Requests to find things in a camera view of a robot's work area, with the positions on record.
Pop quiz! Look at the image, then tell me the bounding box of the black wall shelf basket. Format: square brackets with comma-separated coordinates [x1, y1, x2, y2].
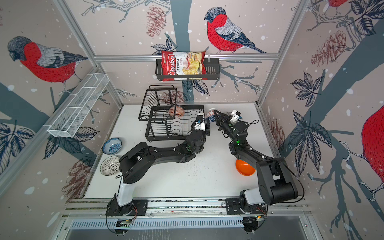
[155, 58, 221, 82]

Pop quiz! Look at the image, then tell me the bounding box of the white wire mesh shelf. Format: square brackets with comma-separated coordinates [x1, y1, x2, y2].
[48, 73, 110, 138]

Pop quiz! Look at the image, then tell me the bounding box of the black wire dish rack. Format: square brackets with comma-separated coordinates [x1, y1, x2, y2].
[139, 85, 205, 142]

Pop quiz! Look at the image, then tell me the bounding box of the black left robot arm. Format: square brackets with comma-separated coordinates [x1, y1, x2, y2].
[115, 129, 211, 207]

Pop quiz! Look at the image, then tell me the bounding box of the white perforated strainer bowl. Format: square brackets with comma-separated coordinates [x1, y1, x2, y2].
[100, 156, 120, 176]

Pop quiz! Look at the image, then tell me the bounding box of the orange patterned ceramic bowl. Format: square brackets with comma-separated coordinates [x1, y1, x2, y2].
[169, 105, 185, 119]

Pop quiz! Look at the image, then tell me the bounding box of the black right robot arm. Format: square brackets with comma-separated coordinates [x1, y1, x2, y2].
[214, 110, 299, 208]

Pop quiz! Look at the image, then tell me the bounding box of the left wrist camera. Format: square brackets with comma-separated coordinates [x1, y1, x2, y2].
[193, 115, 206, 132]

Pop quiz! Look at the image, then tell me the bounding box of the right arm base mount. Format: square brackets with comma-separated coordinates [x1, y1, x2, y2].
[223, 198, 267, 215]

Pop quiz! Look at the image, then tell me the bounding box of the blue triangle patterned bowl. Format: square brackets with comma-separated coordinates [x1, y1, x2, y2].
[206, 108, 216, 123]

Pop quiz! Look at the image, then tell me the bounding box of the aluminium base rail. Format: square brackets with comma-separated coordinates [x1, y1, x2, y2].
[62, 197, 312, 219]

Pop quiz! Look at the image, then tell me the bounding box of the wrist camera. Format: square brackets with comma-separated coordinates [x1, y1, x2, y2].
[193, 115, 206, 132]
[230, 110, 242, 125]

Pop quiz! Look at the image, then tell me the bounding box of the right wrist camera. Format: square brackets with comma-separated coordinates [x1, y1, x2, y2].
[230, 110, 242, 125]

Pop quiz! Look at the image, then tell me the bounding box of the red cassava chips bag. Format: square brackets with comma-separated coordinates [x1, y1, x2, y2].
[161, 51, 207, 81]

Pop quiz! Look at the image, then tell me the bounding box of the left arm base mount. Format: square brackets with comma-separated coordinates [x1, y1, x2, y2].
[106, 195, 149, 217]

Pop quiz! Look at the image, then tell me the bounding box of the blue floral ceramic bowl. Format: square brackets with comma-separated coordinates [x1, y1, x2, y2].
[102, 138, 122, 155]

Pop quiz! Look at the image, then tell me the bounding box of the orange plastic bowl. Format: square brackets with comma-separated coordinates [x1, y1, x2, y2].
[236, 159, 256, 177]

